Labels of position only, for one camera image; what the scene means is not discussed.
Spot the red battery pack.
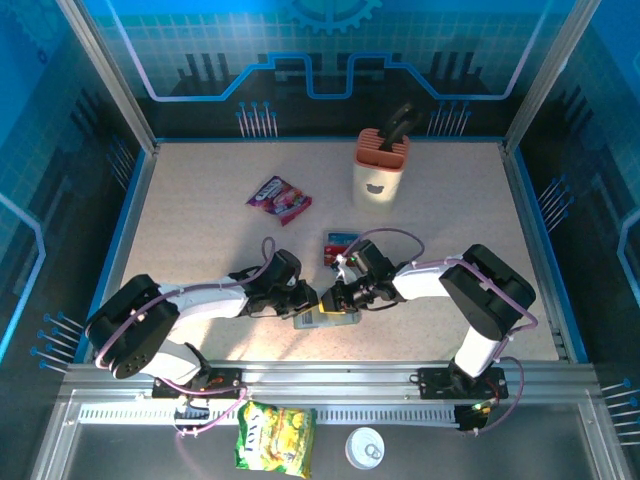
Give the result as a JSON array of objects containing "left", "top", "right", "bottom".
[{"left": 319, "top": 228, "right": 374, "bottom": 272}]

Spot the cream orange knife block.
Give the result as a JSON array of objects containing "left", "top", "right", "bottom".
[{"left": 351, "top": 127, "right": 412, "bottom": 215}]

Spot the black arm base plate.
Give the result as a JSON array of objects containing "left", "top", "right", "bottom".
[
  {"left": 417, "top": 367, "right": 510, "bottom": 400},
  {"left": 152, "top": 367, "right": 246, "bottom": 400}
]

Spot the purple candy bag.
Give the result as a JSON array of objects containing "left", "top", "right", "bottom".
[{"left": 244, "top": 174, "right": 314, "bottom": 227}]

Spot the blue table edge rail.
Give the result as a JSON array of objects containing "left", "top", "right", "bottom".
[{"left": 154, "top": 136, "right": 506, "bottom": 147}]

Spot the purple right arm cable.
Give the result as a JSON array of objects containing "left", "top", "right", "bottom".
[{"left": 343, "top": 227, "right": 540, "bottom": 436}]

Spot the yellow green snack bag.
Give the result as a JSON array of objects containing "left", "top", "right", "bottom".
[{"left": 234, "top": 399, "right": 318, "bottom": 480}]

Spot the white slotted cable duct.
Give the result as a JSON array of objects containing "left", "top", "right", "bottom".
[{"left": 78, "top": 403, "right": 461, "bottom": 427}]

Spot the grey metal shelf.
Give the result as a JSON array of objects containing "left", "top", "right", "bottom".
[{"left": 62, "top": 422, "right": 601, "bottom": 480}]

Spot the white tin can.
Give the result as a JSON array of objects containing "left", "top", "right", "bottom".
[{"left": 344, "top": 427, "right": 386, "bottom": 470}]

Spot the aluminium frame post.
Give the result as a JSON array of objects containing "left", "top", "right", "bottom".
[
  {"left": 502, "top": 0, "right": 601, "bottom": 151},
  {"left": 29, "top": 394, "right": 81, "bottom": 480},
  {"left": 54, "top": 0, "right": 160, "bottom": 154},
  {"left": 579, "top": 394, "right": 632, "bottom": 480}
]

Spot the aluminium mounting rail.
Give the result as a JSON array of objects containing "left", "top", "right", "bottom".
[{"left": 62, "top": 359, "right": 601, "bottom": 401}]

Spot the aluminium table side rail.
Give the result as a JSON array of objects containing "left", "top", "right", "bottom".
[
  {"left": 74, "top": 141, "right": 161, "bottom": 364},
  {"left": 501, "top": 141, "right": 590, "bottom": 364}
]

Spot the black connector box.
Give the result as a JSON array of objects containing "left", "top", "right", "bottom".
[
  {"left": 455, "top": 402, "right": 494, "bottom": 435},
  {"left": 172, "top": 399, "right": 211, "bottom": 439}
]

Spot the black handled knife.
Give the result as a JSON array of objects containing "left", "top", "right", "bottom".
[
  {"left": 377, "top": 103, "right": 415, "bottom": 151},
  {"left": 392, "top": 112, "right": 425, "bottom": 151}
]

